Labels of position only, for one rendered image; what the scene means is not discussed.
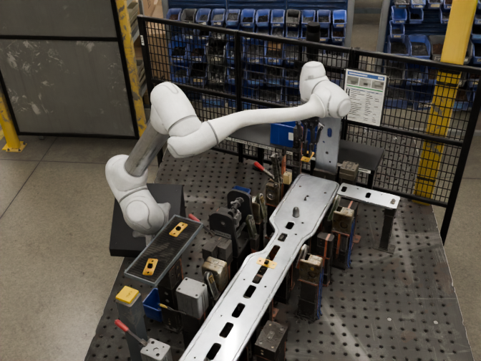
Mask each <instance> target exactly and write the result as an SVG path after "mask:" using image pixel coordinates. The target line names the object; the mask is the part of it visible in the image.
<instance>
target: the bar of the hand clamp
mask: <svg viewBox="0 0 481 361"><path fill-rule="evenodd" d="M269 158H270V159H271V162H272V166H273V175H274V180H275V182H277V183H279V181H280V183H279V184H281V185H282V179H281V169H280V165H279V161H282V160H283V156H282V155H280V156H278V153H274V154H273V155H271V156H269Z"/></svg>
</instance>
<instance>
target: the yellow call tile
mask: <svg viewBox="0 0 481 361"><path fill-rule="evenodd" d="M138 293H139V291H138V290H136V289H132V288H130V287H126V286H125V287H124V288H123V289H122V290H121V291H120V293H119V294H118V295H117V296H116V299H118V300H120V301H122V302H126V303H128V304H130V303H131V302H132V300H133V299H134V298H135V297H136V296H137V295H138Z"/></svg>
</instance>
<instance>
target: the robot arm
mask: <svg viewBox="0 0 481 361"><path fill-rule="evenodd" d="M299 88H300V93H301V106H298V107H289V108H274V109H259V110H246V111H242V112H237V113H233V114H231V115H226V116H224V117H219V118H217V119H213V120H209V121H206V122H202V123H201V121H199V119H198V117H197V115H196V114H195V111H194V109H193V106H192V105H191V103H190V101H189V100H188V98H187V97H186V95H185V94H184V92H183V91H182V90H181V89H180V88H179V87H178V86H176V85H174V84H173V83H170V82H163V83H161V84H159V85H157V86H156V87H155V88H154V89H153V90H152V92H151V95H150V101H151V103H152V105H151V113H150V123H149V125H148V126H147V128H146V129H145V131H144V133H143V134H142V136H141V137H140V139H139V140H138V142H137V144H136V146H135V147H134V148H133V150H132V152H131V153H130V155H129V156H128V155H116V156H114V157H112V158H111V159H109V160H108V162H107V164H106V167H105V175H106V179H107V182H108V183H109V186H110V188H111V190H112V192H113V194H114V196H115V198H116V199H117V201H118V203H119V204H120V207H121V209H122V213H123V216H124V220H125V222H126V223H127V225H128V226H129V227H130V228H132V229H133V230H134V231H133V233H132V236H133V237H135V238H138V237H145V238H146V246H147V245H148V244H149V243H150V242H151V241H152V240H153V237H155V236H156V235H157V234H158V233H159V232H160V230H161V229H162V228H163V227H164V226H165V224H166V223H167V222H168V218H169V210H170V204H169V203H156V201H155V199H154V198H153V197H152V195H151V193H150V192H149V190H148V188H147V186H146V183H147V176H148V169H147V168H148V166H149V165H150V164H151V162H152V161H153V159H154V158H155V156H156V155H157V154H158V152H159V151H160V149H161V147H162V146H163V145H164V144H165V142H166V140H167V139H168V140H167V149H168V150H169V151H170V153H171V154H172V156H173V157H174V158H189V157H192V156H194V155H198V154H200V153H203V152H205V151H207V150H209V149H211V148H212V147H213V146H215V145H217V144H218V143H220V142H221V141H222V140H224V139H225V138H226V137H228V136H229V135H230V134H232V133H234V132H235V131H236V130H238V129H240V128H242V127H245V126H249V125H259V124H268V123H277V122H293V121H295V124H296V127H297V132H298V140H299V141H301V142H302V148H303V156H304V157H305V155H306V154H307V148H308V157H309V158H310V157H311V155H312V150H314V145H317V143H318V142H319V139H320V136H321V131H322V129H323V128H324V126H325V125H322V124H321V123H320V122H319V117H320V118H323V117H335V118H340V117H345V116H346V115H347V114H348V113H349V111H350V109H351V100H350V97H349V96H348V95H347V93H346V92H345V91H344V90H342V89H341V88H340V87H339V86H338V85H336V84H334V83H333V82H330V81H329V79H328V77H327V76H326V72H325V69H324V66H323V65H322V63H320V62H307V63H305V65H304V66H303V68H302V70H301V76H300V85H299ZM301 123H302V124H303V135H302V129H301ZM317 125H318V128H319V130H318V132H317V136H316V140H315V127H316V126H317ZM308 129H310V132H311V142H310V143H309V145H308V141H307V139H306V138H307V133H308ZM169 137H170V138H169Z"/></svg>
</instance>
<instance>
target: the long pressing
mask: <svg viewBox="0 0 481 361"><path fill-rule="evenodd" d="M299 186H301V187H299ZM339 187H340V185H339V184H338V183H337V182H335V181H332V180H326V179H323V178H318V177H315V176H312V175H306V174H303V173H301V174H299V175H297V177H296V179H295V180H294V182H293V183H292V184H291V186H290V188H289V189H288V190H287V192H286V194H285V195H284V197H283V198H282V199H281V201H280V203H279V204H278V206H277V207H276V209H275V211H274V212H273V213H272V215H271V217H270V218H269V223H270V225H271V227H272V229H273V230H274V232H275V233H274V235H273V236H272V237H271V240H270V241H269V242H268V244H267V246H266V247H265V249H264V250H262V251H259V252H256V253H253V254H249V255H248V256H247V257H246V258H245V260H244V262H243V263H242V264H241V266H240V268H239V269H238V270H237V272H236V273H235V275H234V277H233V278H232V279H231V281H230V283H229V285H228V286H227V287H226V289H225V291H224V292H223V293H222V295H221V296H220V298H219V300H218V301H217V302H216V304H215V306H214V307H213V309H212V310H211V312H210V314H209V315H208V316H207V318H206V319H205V321H204V323H203V324H202V325H201V327H200V329H199V330H198V332H197V333H196V335H195V336H194V338H193V339H192V341H191V342H190V344H189V345H188V347H187V348H186V350H185V351H184V353H183V355H182V356H181V358H180V359H179V360H178V361H203V359H204V358H205V357H206V356H207V354H208V353H209V351H210V349H211V347H212V346H213V345H214V344H215V343H217V344H219V345H220V346H221V347H220V349H219V350H218V353H217V354H216V356H215V357H214V359H213V360H210V361H238V360H239V359H240V357H241V355H242V353H243V351H244V349H245V348H246V346H247V344H248V342H249V341H250V339H251V337H252V335H253V333H254V332H255V330H256V328H257V326H258V324H259V322H260V321H261V319H262V317H263V315H264V314H265V312H266V310H267V308H268V306H269V304H270V303H271V301H272V299H273V297H274V296H275V294H276V292H277V290H278V288H279V287H280V285H281V283H282V281H283V279H284V277H285V276H286V274H287V272H288V270H289V269H290V267H291V265H292V263H293V261H294V259H295V258H296V256H297V254H298V252H299V251H300V249H301V247H302V245H303V243H304V242H305V241H306V240H308V239H309V238H311V237H312V236H313V235H314V234H315V233H316V231H317V230H318V228H319V226H320V224H321V222H322V221H323V219H324V216H325V215H326V213H327V211H328V209H329V207H330V205H331V204H332V202H333V200H334V198H335V196H336V194H337V191H338V189H339ZM307 195H308V197H306V196H307ZM305 197H306V201H305V200H304V198H305ZM295 206H297V207H298V208H299V217H297V218H295V217H293V216H292V215H293V208H294V207H295ZM288 222H291V223H294V225H293V227H292V229H287V228H286V225H287V224H288ZM281 234H286V235H287V237H286V239H285V241H284V242H281V241H278V238H279V237H280V235H281ZM295 234H297V235H295ZM274 246H279V247H280V249H279V250H278V253H277V254H276V256H275V257H274V259H273V261H274V262H276V263H277V265H276V267H275V269H271V268H268V267H267V268H268V269H267V271H266V272H265V274H264V275H263V278H262V279H261V281H260V282H259V284H255V283H253V282H252V281H253V279H254V278H255V276H256V274H257V273H258V271H259V269H260V268H261V267H262V265H260V264H257V263H256V262H257V260H258V258H259V257H261V258H264V259H266V258H267V256H268V255H269V253H270V252H271V249H272V248H273V247H274ZM244 279H245V280H244ZM249 286H254V287H256V289H255V291H254V293H253V294H252V296H251V298H250V299H246V298H244V297H243V295H244V294H245V292H246V290H247V289H248V287H249ZM265 286H266V287H265ZM238 304H244V305H245V307H244V309H243V311H242V312H241V314H240V316H239V317H238V318H235V317H232V313H233V312H234V310H235V308H236V307H237V306H238ZM221 315H223V316H222V317H221ZM228 322H229V323H231V324H233V328H232V329H231V331H230V332H229V334H228V336H227V337H226V338H222V337H220V336H219V334H220V333H221V331H222V330H223V328H224V326H225V325H226V323H228ZM194 357H196V358H194Z"/></svg>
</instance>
